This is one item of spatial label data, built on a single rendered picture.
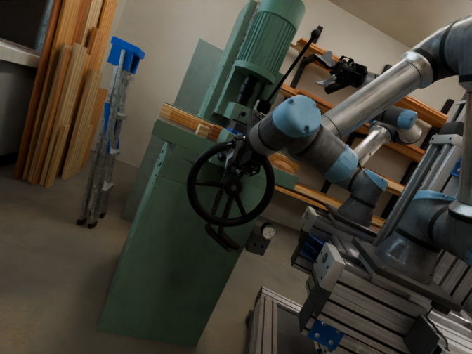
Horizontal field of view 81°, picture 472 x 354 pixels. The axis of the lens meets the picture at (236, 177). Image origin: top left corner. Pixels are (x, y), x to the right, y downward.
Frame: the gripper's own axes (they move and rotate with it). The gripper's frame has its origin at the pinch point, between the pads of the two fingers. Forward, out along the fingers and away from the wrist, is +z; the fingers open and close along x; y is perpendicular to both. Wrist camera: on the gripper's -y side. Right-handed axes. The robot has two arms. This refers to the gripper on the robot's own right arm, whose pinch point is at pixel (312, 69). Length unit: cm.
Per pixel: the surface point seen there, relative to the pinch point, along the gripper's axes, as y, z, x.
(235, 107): -16.0, 26.3, 14.5
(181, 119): -25, 46, 20
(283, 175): -20.8, 3.0, 38.5
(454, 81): -112, -290, -190
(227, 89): -22.5, 28.7, 1.0
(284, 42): 2.7, 13.7, -6.2
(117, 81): -70, 84, -27
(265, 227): -28, 7, 58
